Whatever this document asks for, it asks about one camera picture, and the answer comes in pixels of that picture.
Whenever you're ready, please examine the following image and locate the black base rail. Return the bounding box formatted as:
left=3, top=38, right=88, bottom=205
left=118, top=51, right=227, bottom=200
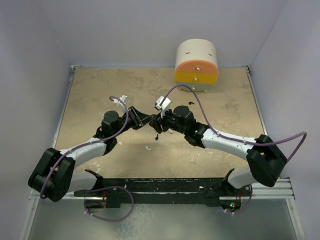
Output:
left=74, top=169, right=252, bottom=210

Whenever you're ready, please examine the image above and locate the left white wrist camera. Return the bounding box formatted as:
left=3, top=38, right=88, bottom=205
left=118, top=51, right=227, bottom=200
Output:
left=113, top=95, right=128, bottom=113

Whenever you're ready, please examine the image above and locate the white round drawer cabinet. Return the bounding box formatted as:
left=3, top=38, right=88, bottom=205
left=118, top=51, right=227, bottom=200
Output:
left=174, top=38, right=219, bottom=92

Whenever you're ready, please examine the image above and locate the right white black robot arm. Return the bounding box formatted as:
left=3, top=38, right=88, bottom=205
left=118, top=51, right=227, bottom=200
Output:
left=149, top=105, right=287, bottom=196

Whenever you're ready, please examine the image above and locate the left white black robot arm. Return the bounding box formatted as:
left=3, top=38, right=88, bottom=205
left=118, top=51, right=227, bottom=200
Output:
left=28, top=106, right=153, bottom=202

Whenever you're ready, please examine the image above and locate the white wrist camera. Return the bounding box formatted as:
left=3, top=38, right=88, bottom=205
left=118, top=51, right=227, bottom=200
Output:
left=154, top=96, right=172, bottom=118
left=113, top=95, right=128, bottom=113

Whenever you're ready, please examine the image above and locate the aluminium frame rail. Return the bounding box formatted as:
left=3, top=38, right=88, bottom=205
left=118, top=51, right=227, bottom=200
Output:
left=245, top=66, right=295, bottom=200

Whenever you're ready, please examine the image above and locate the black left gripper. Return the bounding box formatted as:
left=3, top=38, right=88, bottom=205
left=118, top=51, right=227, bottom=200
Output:
left=112, top=106, right=153, bottom=137

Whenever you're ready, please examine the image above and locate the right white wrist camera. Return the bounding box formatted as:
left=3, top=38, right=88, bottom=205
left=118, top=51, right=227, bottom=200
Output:
left=154, top=96, right=172, bottom=118

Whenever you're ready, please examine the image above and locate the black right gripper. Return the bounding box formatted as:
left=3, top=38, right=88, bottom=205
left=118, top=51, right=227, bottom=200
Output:
left=150, top=106, right=187, bottom=135

